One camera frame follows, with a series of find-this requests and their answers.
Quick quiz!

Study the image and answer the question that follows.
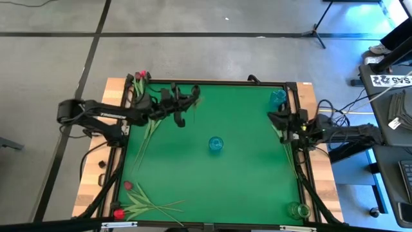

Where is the dark red artificial tulip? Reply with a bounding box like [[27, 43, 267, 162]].
[[134, 72, 142, 97], [124, 180, 185, 227]]

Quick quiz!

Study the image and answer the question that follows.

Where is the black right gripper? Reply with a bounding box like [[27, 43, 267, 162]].
[[268, 109, 305, 141]]

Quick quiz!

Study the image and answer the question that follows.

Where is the black desk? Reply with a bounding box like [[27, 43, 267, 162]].
[[358, 63, 412, 148], [373, 144, 412, 229]]

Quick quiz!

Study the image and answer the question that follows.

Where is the grey furniture foot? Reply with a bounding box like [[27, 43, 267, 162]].
[[0, 136, 25, 151]]

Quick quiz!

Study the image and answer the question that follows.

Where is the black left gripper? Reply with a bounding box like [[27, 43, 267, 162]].
[[154, 90, 198, 119]]

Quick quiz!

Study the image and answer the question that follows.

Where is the green table mat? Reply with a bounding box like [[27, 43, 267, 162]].
[[115, 82, 306, 226]]

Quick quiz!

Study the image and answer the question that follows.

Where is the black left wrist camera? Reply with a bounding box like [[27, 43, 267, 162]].
[[173, 110, 187, 129]]

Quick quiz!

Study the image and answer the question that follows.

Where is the white cable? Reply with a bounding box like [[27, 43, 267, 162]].
[[349, 75, 412, 112]]

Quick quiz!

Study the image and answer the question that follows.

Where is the black floor cable bundle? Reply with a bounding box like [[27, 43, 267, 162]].
[[317, 86, 376, 130]]

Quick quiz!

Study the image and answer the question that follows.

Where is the grey cloth stack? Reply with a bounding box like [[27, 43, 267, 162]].
[[387, 88, 412, 125]]

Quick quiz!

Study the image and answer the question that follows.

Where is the black metal table frame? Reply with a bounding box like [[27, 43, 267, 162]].
[[0, 71, 347, 232]]

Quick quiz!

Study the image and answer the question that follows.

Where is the person's leg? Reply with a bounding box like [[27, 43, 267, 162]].
[[379, 16, 412, 52]]

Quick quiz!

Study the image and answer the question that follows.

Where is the black slanted pole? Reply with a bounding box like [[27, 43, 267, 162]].
[[370, 34, 412, 74]]

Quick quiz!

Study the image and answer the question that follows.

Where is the silver frame bracket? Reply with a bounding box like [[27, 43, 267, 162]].
[[100, 221, 138, 229], [279, 225, 319, 232]]

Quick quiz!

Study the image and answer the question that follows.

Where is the computer keyboard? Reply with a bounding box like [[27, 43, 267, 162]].
[[398, 159, 412, 203]]

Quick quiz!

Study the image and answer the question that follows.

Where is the white label sticker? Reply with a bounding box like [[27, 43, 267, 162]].
[[370, 74, 412, 88]]

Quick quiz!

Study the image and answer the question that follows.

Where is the dark phone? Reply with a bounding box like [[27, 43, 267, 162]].
[[397, 202, 412, 224]]

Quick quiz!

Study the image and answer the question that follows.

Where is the green glass vase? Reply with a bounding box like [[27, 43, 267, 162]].
[[287, 201, 312, 221]]

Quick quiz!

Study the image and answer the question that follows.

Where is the black tripod stand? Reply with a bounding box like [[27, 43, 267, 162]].
[[301, 0, 337, 50]]

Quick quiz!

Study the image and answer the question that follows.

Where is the yellow floor cable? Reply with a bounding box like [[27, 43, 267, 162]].
[[318, 108, 375, 115]]

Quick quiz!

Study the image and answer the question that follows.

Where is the blue glass vase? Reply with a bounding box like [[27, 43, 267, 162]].
[[269, 89, 288, 109], [208, 136, 225, 153]]

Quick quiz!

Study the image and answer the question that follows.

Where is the person's shoe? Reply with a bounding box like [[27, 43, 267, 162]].
[[363, 54, 386, 66], [368, 43, 393, 55]]

